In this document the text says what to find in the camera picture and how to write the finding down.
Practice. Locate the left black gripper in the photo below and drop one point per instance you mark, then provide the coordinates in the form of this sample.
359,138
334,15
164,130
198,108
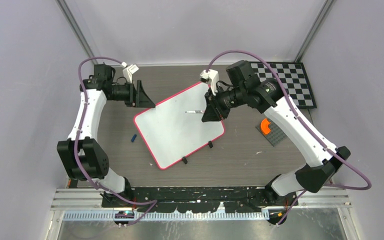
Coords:
138,98

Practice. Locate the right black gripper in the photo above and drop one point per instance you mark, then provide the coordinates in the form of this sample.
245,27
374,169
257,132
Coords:
210,114

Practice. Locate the white marker blue cap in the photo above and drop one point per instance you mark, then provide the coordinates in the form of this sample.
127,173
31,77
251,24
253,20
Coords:
195,111

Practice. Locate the white whiteboard pink rim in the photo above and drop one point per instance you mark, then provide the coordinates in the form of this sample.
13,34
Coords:
171,134

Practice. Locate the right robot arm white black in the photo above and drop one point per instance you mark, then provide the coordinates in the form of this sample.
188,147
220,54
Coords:
322,158

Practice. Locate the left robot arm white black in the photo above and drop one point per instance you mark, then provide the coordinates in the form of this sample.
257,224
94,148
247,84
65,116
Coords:
81,155

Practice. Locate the black board stop left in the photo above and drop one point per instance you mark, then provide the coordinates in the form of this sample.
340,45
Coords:
184,160

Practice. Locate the orange curved block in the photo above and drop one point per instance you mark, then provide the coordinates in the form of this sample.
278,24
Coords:
265,126

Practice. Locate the grey lego baseplate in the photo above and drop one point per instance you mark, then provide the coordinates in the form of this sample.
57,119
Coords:
276,135

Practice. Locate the black white checkerboard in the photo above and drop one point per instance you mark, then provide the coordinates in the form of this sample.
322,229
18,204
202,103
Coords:
294,78

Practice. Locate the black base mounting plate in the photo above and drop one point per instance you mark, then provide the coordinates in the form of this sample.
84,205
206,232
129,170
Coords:
234,199

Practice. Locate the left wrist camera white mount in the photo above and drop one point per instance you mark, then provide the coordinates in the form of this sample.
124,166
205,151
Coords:
128,71

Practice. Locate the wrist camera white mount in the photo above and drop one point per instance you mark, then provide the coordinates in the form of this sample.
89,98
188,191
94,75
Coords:
128,71
210,77

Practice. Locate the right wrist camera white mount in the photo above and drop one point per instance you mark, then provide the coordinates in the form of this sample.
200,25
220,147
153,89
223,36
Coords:
210,77

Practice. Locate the aluminium frame rail front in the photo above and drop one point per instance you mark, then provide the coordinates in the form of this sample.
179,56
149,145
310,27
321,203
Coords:
77,199

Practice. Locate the white slotted cable duct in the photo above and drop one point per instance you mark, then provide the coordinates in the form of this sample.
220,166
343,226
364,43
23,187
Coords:
129,216

